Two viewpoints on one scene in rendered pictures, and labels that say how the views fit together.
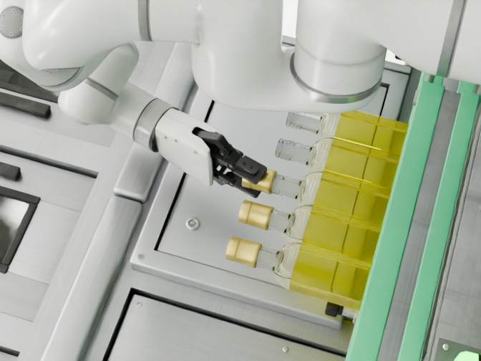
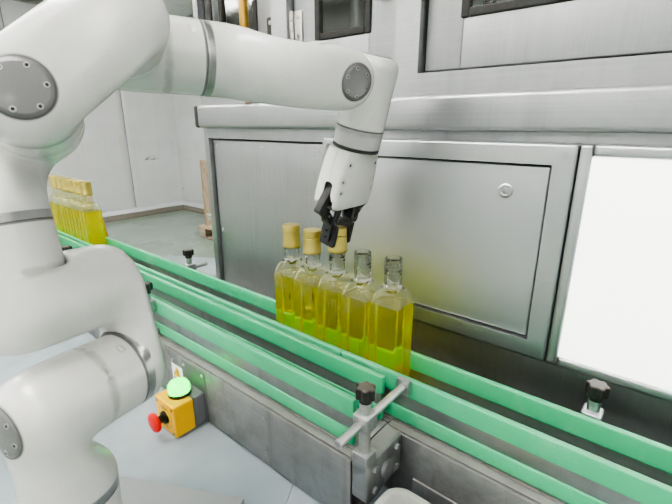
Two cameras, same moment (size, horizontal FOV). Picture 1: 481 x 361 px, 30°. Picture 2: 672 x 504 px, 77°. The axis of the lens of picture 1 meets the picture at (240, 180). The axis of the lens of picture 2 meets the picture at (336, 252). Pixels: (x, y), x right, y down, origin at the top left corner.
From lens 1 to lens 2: 126 cm
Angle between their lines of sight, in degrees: 70
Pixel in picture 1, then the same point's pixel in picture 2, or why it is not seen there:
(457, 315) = (214, 386)
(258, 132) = (449, 213)
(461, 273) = (231, 393)
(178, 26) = not seen: outside the picture
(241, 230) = (364, 215)
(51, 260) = not seen: hidden behind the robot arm
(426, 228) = (258, 376)
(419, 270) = (237, 367)
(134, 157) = (402, 104)
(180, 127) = (327, 170)
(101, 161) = (403, 72)
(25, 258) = not seen: hidden behind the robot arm
